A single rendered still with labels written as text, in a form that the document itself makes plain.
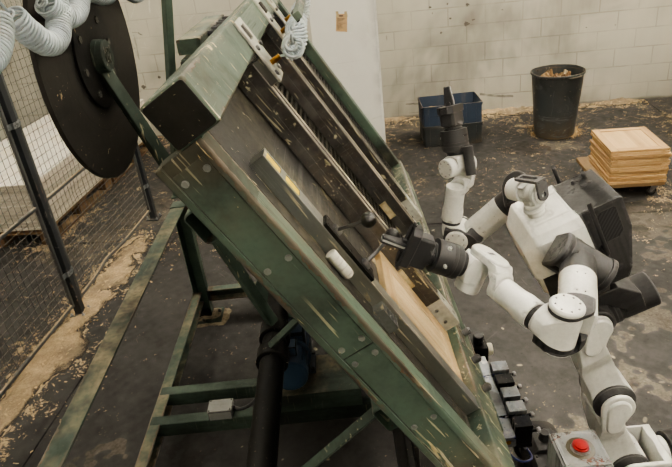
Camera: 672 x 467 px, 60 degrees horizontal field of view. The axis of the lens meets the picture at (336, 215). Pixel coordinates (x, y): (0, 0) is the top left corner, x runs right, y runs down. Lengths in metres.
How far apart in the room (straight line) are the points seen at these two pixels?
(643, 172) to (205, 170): 4.30
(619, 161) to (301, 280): 3.99
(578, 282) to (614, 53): 5.99
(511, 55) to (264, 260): 6.12
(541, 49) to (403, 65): 1.53
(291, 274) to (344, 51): 4.46
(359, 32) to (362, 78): 0.41
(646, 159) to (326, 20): 2.86
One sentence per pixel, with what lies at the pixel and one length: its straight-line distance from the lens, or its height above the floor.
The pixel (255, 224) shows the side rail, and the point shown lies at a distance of 1.11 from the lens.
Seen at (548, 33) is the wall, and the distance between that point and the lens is 7.12.
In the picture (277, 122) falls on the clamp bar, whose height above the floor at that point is 1.68.
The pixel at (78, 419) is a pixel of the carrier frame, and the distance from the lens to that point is 2.23.
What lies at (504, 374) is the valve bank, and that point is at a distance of 2.10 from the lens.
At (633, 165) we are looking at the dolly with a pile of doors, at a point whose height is 0.28.
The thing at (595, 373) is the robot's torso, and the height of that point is 0.75.
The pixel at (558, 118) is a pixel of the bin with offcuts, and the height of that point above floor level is 0.23.
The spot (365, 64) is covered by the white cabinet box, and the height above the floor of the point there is 0.98.
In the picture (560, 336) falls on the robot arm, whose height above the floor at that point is 1.30.
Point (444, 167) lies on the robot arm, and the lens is 1.96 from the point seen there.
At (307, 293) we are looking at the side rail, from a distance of 1.18.
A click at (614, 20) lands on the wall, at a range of 7.30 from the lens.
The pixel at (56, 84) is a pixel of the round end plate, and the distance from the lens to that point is 1.85.
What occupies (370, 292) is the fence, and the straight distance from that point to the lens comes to 1.48.
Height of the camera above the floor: 2.16
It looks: 26 degrees down
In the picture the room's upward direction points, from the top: 7 degrees counter-clockwise
